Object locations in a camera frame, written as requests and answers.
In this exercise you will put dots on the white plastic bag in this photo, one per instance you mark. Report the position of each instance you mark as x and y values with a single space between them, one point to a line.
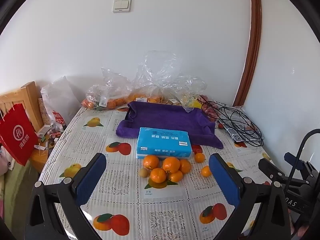
60 97

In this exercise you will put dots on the blue tissue pack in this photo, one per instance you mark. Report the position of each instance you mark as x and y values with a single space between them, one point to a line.
163 141

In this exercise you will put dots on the clear bag of red fruits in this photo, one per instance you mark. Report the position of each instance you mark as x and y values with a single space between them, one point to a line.
208 111

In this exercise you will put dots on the wooden side table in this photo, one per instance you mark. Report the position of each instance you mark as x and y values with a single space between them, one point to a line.
38 160

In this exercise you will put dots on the red paper bag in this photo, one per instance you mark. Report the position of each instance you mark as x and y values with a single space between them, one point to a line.
17 135

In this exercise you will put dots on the yellow packet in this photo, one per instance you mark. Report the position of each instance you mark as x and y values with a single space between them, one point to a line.
195 103

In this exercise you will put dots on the small brown longan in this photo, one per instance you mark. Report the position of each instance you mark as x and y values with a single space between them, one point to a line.
143 173

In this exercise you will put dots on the purple towel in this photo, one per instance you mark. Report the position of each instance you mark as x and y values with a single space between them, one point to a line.
165 117

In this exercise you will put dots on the clear bag of mandarins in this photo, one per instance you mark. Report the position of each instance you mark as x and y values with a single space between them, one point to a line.
110 90

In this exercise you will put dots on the clutter of small bottles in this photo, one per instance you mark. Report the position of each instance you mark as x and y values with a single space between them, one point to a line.
51 132

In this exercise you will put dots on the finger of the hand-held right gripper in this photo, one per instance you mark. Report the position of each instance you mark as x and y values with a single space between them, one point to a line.
293 160
268 167

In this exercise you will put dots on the large orange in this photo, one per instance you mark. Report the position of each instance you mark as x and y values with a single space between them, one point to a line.
171 164
151 161

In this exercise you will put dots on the small orange mandarin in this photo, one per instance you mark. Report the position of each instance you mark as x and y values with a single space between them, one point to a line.
199 157
205 171

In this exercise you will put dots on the white light switch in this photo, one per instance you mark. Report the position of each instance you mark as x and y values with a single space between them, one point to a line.
121 5

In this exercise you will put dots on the clear bag of kumquats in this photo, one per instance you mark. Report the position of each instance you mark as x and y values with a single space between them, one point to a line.
160 80

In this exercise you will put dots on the grey patterned pouch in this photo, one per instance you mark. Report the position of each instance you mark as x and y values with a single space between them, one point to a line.
240 130

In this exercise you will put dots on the wooden chair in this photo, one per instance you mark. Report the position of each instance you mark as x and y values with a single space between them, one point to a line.
27 92

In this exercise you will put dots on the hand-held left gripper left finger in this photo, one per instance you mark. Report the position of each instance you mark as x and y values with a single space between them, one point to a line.
91 177

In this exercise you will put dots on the brown wooden door frame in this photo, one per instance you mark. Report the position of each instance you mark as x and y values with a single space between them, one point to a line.
252 42

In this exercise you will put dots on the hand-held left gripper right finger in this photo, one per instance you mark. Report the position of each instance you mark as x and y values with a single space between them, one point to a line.
225 182

